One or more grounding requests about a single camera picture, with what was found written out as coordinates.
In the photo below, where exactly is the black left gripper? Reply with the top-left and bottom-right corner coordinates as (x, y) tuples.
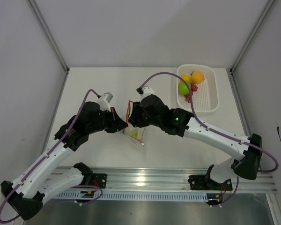
(87, 107), (128, 134)

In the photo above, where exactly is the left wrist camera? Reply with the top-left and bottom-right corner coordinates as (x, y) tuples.
(96, 92), (113, 112)

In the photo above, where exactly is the white cauliflower with green leaves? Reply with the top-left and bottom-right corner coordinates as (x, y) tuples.
(128, 128), (144, 140)

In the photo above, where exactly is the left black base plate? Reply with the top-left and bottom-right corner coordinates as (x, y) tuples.
(79, 173), (107, 189)

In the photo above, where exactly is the aluminium mounting rail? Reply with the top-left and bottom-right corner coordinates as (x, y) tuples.
(49, 166), (278, 194)

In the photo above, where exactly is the right aluminium frame post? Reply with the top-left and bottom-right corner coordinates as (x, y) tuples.
(229, 0), (278, 73)

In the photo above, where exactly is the green apple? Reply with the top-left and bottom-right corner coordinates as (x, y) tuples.
(178, 82), (191, 95)

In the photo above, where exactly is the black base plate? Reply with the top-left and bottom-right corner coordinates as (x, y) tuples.
(79, 173), (107, 189)
(188, 175), (233, 191)

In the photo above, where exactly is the yellow lemon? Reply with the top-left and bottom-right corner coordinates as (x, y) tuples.
(181, 75), (191, 83)

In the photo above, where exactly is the slotted white cable duct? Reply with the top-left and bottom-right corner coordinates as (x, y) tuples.
(53, 190), (208, 202)

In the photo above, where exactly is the red grape bunch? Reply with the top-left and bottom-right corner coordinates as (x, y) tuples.
(184, 83), (198, 103)

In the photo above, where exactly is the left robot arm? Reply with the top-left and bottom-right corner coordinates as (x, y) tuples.
(0, 102), (128, 220)

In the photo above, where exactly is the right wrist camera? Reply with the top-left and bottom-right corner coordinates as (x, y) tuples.
(136, 86), (155, 96)

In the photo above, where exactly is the clear orange-zipper zip bag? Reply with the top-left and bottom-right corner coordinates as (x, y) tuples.
(122, 100), (145, 148)

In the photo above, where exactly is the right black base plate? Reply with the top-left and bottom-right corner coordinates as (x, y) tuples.
(188, 175), (233, 191)

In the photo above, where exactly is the white perforated plastic basket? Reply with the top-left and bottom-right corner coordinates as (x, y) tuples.
(176, 64), (219, 114)

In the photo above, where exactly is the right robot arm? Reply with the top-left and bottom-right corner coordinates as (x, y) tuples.
(128, 94), (262, 190)

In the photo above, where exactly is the left aluminium frame post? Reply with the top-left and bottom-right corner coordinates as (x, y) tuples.
(28, 0), (70, 73)

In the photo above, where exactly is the orange fruit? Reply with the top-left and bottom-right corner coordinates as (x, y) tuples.
(191, 71), (205, 84)

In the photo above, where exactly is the aluminium frame post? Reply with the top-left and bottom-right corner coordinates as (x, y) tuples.
(229, 0), (278, 73)
(28, 0), (70, 73)

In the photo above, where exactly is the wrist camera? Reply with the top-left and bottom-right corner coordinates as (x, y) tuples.
(96, 92), (113, 112)
(136, 86), (155, 96)

